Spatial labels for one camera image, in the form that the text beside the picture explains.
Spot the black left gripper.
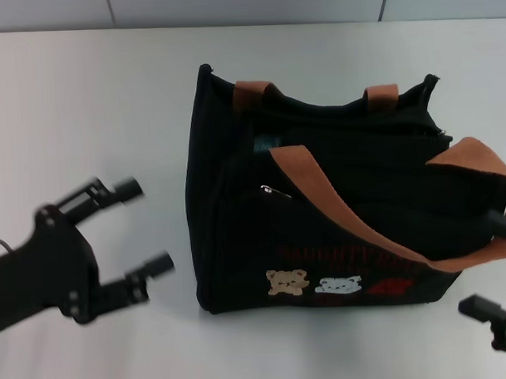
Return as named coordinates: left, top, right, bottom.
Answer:
left=0, top=173, right=178, bottom=337

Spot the black food bag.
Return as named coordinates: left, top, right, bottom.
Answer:
left=180, top=52, right=506, bottom=316

